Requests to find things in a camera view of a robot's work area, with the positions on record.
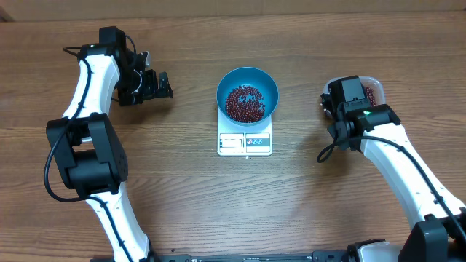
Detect white digital kitchen scale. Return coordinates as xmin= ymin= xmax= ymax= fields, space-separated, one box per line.
xmin=217 ymin=110 xmax=273 ymax=157

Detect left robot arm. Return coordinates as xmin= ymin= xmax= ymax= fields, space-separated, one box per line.
xmin=44 ymin=26 xmax=173 ymax=261

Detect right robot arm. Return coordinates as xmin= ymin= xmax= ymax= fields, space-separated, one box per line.
xmin=317 ymin=76 xmax=465 ymax=262

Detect red beans in bowl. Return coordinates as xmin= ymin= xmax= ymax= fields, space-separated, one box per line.
xmin=225 ymin=85 xmax=266 ymax=123

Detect teal metal bowl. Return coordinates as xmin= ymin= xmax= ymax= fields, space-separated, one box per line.
xmin=216 ymin=67 xmax=280 ymax=126

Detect clear plastic container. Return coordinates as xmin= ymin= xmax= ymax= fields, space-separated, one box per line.
xmin=320 ymin=76 xmax=386 ymax=117

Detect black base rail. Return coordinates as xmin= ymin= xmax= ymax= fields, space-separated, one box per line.
xmin=154 ymin=250 xmax=356 ymax=262

